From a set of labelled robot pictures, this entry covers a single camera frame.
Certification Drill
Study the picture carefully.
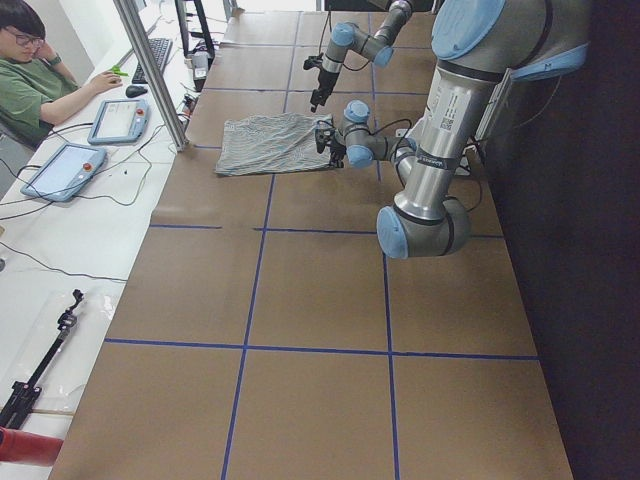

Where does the brown table mat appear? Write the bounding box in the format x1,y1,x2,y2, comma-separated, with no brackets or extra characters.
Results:
52,7,571,479

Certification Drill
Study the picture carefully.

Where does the aluminium frame post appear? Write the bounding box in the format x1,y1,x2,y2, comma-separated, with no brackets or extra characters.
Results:
113,0,188,152

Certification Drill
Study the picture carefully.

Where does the far teach pendant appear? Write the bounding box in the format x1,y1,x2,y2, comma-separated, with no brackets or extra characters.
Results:
87,98,150,145

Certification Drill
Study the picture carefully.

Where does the clear plastic sheet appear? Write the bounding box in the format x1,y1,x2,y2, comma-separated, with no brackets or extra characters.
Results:
1,290,120,416

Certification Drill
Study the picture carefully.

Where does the red cylinder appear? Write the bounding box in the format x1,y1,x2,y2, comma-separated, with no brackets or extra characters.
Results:
0,427,64,467

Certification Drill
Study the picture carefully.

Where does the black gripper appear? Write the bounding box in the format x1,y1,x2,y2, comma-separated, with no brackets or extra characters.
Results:
303,53,340,112
314,120,346,168

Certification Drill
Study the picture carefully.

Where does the black computer mouse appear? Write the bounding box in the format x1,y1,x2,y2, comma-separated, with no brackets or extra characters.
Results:
125,84,148,98

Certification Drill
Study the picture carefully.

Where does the near teach pendant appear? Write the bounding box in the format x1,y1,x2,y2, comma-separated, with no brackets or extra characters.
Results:
21,143,107,202

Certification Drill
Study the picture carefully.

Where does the black monitor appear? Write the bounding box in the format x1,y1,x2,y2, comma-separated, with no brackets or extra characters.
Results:
174,0,216,60

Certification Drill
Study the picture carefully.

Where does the navy white striped polo shirt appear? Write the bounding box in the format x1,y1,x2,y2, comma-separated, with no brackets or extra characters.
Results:
215,113,333,176

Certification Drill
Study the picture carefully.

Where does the black keyboard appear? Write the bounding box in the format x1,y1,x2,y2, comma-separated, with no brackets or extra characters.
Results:
131,37,174,85

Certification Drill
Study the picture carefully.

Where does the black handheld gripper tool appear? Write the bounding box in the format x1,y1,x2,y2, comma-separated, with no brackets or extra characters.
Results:
1,289,84,430

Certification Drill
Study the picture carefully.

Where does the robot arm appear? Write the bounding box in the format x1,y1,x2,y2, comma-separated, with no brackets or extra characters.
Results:
315,0,592,259
303,1,418,113

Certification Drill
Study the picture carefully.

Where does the teach pendant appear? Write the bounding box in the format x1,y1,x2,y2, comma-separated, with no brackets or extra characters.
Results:
87,98,150,145
21,143,107,202

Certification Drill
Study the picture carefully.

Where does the person in green shirt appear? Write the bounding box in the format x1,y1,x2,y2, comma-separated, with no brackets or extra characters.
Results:
1,1,122,148

